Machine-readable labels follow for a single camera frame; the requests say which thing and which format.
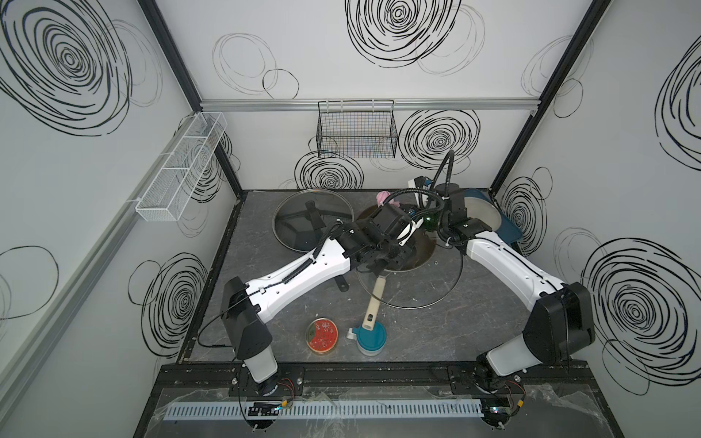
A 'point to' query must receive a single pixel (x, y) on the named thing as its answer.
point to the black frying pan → (304, 217)
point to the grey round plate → (483, 211)
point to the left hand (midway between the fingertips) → (406, 247)
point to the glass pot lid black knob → (423, 280)
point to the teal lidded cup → (370, 342)
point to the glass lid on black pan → (303, 219)
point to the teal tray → (508, 231)
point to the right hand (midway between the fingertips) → (389, 213)
